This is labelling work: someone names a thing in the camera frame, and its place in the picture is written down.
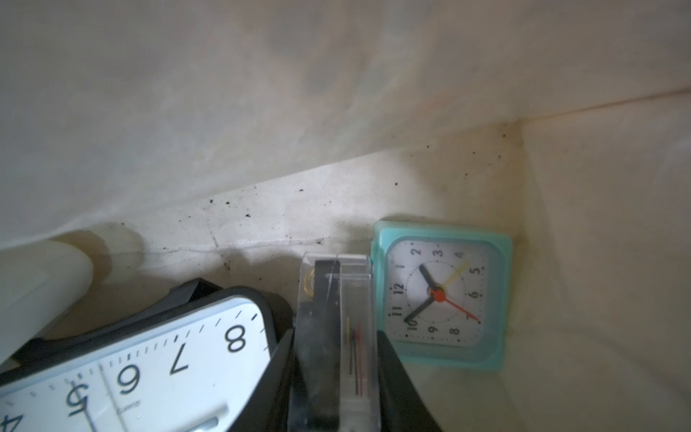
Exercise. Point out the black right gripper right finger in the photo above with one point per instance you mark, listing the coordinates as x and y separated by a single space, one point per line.
402 409

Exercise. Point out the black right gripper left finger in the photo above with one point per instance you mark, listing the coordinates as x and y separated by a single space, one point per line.
268 406

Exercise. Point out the clear acrylic alarm clock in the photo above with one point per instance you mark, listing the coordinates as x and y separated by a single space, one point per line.
335 384

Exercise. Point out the beige canvas tote bag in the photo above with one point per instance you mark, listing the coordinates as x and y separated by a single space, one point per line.
224 139

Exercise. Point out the black square alarm clock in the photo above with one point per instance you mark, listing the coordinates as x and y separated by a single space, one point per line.
189 362

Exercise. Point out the mint green square alarm clock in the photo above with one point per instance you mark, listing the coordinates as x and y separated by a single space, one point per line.
442 292

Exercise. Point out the white round alarm clock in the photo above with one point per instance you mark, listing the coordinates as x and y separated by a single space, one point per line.
39 284

